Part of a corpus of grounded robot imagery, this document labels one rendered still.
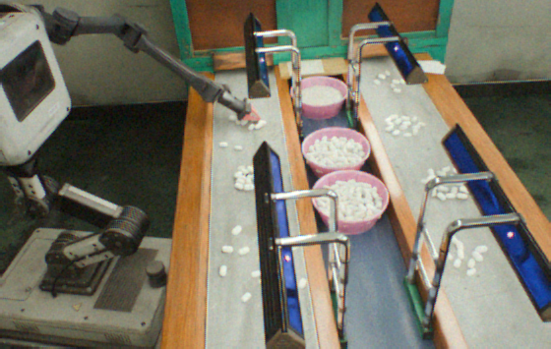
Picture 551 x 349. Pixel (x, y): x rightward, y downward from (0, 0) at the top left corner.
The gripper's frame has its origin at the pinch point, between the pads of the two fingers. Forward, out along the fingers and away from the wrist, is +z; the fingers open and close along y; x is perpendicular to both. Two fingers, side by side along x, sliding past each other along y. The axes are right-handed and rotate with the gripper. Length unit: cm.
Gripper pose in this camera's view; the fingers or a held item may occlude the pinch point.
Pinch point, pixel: (258, 118)
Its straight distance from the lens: 214.4
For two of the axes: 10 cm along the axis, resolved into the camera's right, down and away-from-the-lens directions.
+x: -6.1, 6.6, 4.5
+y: -0.8, -6.1, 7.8
